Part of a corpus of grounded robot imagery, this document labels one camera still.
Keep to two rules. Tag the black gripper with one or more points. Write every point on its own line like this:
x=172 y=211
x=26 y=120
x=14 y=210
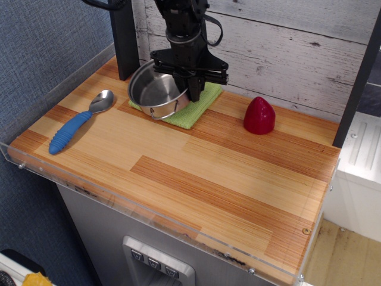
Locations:
x=189 y=56

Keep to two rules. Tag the stainless steel pan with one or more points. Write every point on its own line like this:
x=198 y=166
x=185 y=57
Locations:
x=155 y=93

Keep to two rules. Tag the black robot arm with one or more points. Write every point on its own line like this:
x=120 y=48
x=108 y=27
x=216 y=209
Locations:
x=189 y=18

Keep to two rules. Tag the green folded cloth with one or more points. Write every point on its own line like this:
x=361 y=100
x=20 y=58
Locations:
x=188 y=116

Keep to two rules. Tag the red cone shaped toy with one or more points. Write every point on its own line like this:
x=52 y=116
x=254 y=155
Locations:
x=260 y=117

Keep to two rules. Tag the grey toy fridge cabinet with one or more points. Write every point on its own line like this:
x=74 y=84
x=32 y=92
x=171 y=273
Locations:
x=102 y=230

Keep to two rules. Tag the silver dispenser button panel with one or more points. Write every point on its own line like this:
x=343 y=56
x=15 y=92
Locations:
x=149 y=266

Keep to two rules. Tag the white ridged side counter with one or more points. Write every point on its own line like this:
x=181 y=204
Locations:
x=353 y=199

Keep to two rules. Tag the yellow object at corner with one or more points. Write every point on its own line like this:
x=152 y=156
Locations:
x=36 y=279

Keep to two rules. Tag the black left vertical post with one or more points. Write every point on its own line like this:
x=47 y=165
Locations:
x=125 y=43

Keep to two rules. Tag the black vertical post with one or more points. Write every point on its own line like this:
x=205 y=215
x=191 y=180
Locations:
x=364 y=71
x=125 y=43

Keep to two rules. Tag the blue handled metal spoon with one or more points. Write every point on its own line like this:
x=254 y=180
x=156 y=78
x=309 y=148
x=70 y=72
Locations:
x=102 y=102

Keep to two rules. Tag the black right vertical post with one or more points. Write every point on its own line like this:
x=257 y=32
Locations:
x=364 y=71

